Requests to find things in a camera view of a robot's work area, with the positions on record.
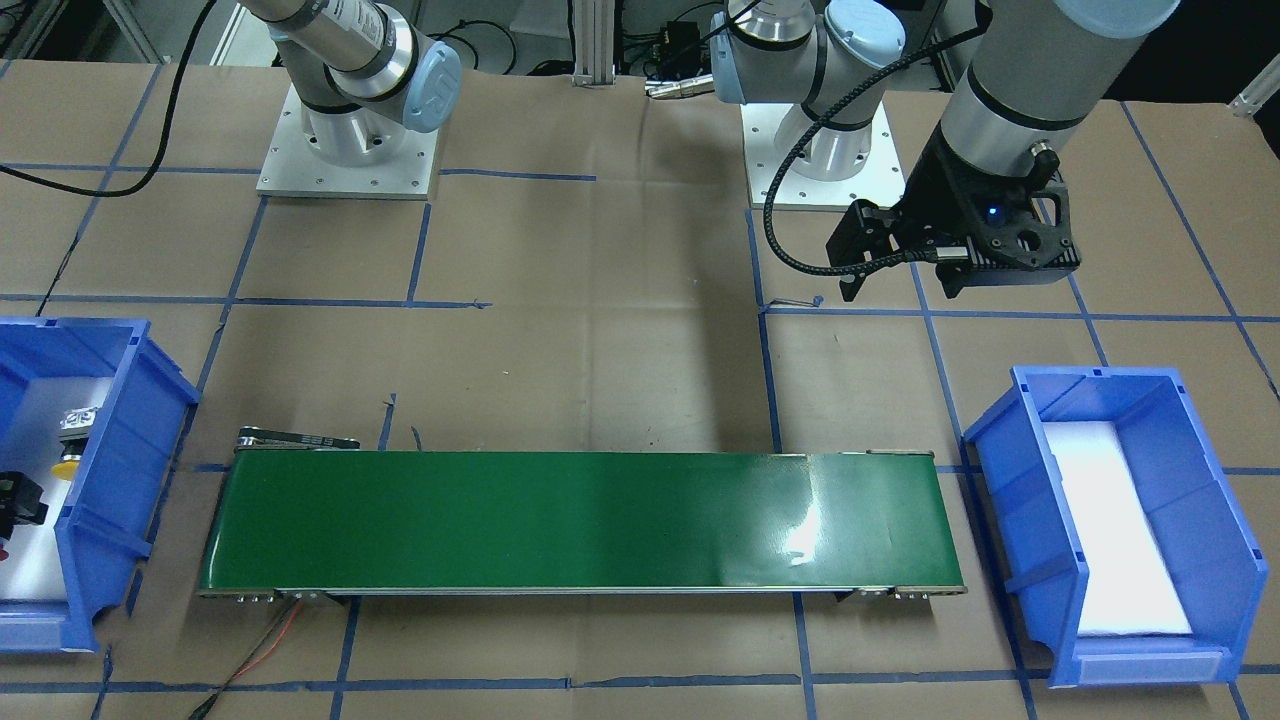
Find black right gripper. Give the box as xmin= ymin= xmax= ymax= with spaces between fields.
xmin=1 ymin=471 xmax=49 ymax=541

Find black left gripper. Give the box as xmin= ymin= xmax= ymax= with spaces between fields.
xmin=826 ymin=129 xmax=1080 ymax=302

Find aluminium frame post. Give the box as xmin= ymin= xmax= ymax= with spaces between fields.
xmin=568 ymin=1 xmax=620 ymax=87

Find blue empty bin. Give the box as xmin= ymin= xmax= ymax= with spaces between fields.
xmin=1 ymin=316 xmax=198 ymax=653

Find yellow push button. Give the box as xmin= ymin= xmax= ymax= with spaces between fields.
xmin=51 ymin=406 xmax=101 ymax=482

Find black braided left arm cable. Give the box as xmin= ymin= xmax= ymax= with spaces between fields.
xmin=762 ymin=29 xmax=991 ymax=277

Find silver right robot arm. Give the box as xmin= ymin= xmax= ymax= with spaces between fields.
xmin=3 ymin=1 xmax=422 ymax=322

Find red black conveyor wires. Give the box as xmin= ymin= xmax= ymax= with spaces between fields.
xmin=186 ymin=598 xmax=311 ymax=720

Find white foam pad target bin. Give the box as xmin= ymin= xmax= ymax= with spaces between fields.
xmin=1 ymin=375 xmax=111 ymax=602

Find green conveyor belt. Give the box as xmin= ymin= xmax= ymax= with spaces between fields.
xmin=198 ymin=448 xmax=966 ymax=598

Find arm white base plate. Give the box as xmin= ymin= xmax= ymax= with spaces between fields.
xmin=742 ymin=100 xmax=913 ymax=214
xmin=256 ymin=87 xmax=442 ymax=201

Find black electronics box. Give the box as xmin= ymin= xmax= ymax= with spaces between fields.
xmin=646 ymin=20 xmax=705 ymax=81

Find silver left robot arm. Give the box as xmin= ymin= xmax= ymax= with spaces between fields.
xmin=709 ymin=1 xmax=1178 ymax=301

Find blue bin with buttons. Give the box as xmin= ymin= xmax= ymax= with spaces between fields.
xmin=965 ymin=365 xmax=1268 ymax=688

